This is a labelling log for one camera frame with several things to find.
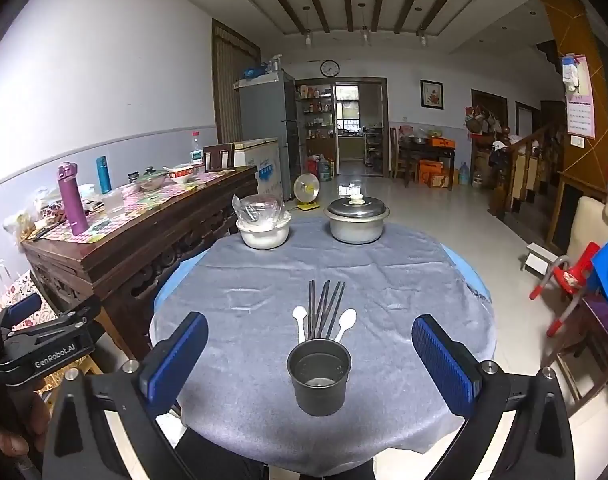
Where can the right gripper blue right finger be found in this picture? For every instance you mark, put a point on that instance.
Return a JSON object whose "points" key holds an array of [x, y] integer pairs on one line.
{"points": [[451, 366]]}

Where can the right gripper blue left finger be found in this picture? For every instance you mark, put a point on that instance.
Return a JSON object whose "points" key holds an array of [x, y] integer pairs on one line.
{"points": [[170, 363]]}

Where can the white plastic spoon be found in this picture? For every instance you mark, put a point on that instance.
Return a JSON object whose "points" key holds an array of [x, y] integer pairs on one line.
{"points": [[299, 313], [347, 321]]}

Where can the dark metal utensil cup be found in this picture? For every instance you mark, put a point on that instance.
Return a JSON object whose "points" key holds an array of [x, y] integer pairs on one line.
{"points": [[319, 370]]}

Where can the blue round table cover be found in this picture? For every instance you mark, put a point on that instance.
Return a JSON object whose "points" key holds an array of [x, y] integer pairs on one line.
{"points": [[472, 277]]}

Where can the carved dark wooden sideboard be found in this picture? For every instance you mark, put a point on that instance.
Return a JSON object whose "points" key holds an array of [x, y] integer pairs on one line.
{"points": [[126, 269]]}

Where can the grey tablecloth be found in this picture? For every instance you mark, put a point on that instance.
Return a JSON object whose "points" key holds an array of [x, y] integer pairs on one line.
{"points": [[240, 397]]}

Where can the small white step stool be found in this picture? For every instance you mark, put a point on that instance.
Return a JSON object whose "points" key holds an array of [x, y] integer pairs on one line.
{"points": [[538, 259]]}

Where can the red child chair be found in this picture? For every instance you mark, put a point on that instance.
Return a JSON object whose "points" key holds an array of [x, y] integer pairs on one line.
{"points": [[572, 279]]}

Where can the white bowl with plastic bag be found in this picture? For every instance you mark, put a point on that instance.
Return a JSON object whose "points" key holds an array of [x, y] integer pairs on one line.
{"points": [[263, 220]]}

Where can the purple thermos bottle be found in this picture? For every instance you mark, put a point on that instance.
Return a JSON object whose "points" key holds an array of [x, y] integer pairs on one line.
{"points": [[73, 207]]}

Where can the aluminium pot with lid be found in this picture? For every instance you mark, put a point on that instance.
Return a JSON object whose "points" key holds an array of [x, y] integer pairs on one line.
{"points": [[355, 218]]}

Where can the glass lidded bowl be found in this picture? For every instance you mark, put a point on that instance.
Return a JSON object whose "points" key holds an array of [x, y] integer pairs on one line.
{"points": [[151, 180]]}

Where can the teal thermos bottle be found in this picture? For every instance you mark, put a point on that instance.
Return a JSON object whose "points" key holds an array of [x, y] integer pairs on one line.
{"points": [[103, 175]]}

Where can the red white ceramic bowl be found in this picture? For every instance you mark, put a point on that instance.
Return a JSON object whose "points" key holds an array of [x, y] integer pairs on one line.
{"points": [[182, 174]]}

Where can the cream sofa armchair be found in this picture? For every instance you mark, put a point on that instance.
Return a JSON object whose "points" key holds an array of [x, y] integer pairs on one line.
{"points": [[590, 224]]}

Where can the clear plastic water bottle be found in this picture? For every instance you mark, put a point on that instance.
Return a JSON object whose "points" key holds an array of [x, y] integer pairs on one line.
{"points": [[196, 154]]}

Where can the dark wooden side table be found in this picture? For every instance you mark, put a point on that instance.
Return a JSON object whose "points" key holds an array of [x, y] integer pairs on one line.
{"points": [[427, 162]]}

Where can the small yellow fan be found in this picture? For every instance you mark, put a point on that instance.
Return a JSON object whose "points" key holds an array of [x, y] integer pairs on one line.
{"points": [[306, 190]]}

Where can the white chest freezer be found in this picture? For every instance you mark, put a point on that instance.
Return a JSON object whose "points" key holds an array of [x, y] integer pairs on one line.
{"points": [[264, 155]]}

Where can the grey refrigerator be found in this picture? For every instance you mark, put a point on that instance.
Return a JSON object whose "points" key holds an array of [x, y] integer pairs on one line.
{"points": [[269, 110]]}

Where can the framed flower picture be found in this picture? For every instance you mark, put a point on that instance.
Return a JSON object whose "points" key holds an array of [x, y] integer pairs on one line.
{"points": [[432, 94]]}

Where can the pink wall calendar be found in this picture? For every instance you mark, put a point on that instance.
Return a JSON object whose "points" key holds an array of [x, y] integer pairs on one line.
{"points": [[580, 116]]}

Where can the round wall clock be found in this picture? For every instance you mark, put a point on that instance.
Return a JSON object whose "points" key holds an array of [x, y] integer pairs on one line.
{"points": [[330, 68]]}

